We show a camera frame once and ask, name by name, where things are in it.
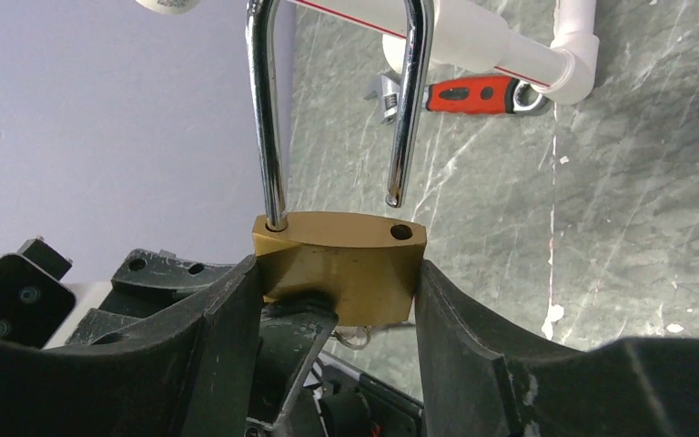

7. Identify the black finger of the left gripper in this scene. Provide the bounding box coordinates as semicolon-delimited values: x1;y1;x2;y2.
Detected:
65;249;233;345

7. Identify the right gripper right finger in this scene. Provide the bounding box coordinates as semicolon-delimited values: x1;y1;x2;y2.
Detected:
415;261;699;436

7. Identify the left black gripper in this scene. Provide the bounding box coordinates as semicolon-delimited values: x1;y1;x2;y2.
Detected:
245;292;425;436

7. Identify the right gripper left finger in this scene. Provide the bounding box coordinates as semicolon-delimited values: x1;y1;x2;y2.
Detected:
0;257;262;436

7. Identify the silver key bunch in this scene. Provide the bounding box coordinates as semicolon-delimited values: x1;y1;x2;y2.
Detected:
334;324;417;352

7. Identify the large brass padlock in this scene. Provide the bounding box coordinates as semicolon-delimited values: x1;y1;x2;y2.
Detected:
246;1;427;326

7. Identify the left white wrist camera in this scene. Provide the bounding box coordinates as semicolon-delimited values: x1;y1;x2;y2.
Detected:
0;236;113;356

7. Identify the red handled adjustable wrench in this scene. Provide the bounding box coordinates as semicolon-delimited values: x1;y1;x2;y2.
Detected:
364;73;549;125

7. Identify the white PVC pipe frame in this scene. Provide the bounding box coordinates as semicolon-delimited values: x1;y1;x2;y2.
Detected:
132;0;601;107

